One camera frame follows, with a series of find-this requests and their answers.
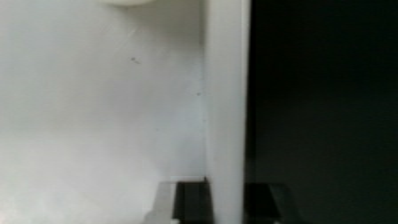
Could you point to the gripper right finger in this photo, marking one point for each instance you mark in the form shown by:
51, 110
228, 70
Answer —
269, 204

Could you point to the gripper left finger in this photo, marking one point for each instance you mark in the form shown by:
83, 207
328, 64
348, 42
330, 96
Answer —
182, 205

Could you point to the white square tabletop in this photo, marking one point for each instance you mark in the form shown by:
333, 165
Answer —
124, 81

